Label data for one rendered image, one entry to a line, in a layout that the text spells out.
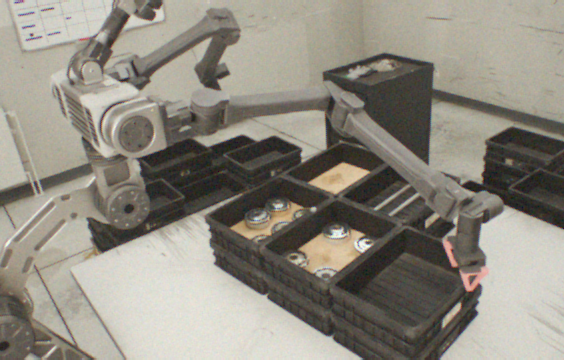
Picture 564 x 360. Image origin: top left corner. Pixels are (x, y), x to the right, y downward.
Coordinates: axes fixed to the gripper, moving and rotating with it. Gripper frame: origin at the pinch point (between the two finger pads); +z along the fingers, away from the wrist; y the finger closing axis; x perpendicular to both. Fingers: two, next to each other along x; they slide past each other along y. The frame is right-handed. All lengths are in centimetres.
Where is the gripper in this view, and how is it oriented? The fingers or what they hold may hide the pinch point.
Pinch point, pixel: (462, 275)
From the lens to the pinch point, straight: 139.9
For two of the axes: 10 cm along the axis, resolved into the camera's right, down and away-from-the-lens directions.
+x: -9.9, 1.0, -0.4
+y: -0.8, -4.7, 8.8
